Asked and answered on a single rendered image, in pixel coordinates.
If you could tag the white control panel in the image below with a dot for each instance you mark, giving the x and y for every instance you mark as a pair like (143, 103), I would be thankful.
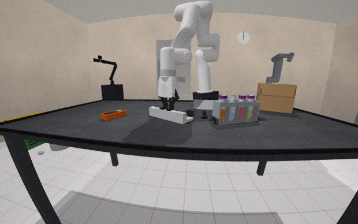
(201, 107)

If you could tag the brown cardboard box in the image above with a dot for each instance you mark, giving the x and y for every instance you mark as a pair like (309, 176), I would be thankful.
(276, 97)

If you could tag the orange pocket multimeter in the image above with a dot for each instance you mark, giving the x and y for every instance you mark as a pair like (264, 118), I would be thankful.
(113, 114)

